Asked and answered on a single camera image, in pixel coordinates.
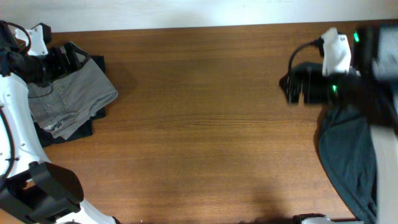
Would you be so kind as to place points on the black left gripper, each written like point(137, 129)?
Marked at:
point(54, 55)

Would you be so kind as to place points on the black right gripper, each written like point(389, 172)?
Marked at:
point(312, 80)

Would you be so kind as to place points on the grey cargo shorts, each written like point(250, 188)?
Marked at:
point(63, 106)

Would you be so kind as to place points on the dark teal printed t-shirt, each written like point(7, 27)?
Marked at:
point(348, 158)

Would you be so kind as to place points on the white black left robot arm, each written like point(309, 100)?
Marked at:
point(33, 189)

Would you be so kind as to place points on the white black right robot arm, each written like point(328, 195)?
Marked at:
point(374, 56)

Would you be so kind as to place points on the folded black garment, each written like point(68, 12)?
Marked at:
point(85, 130)

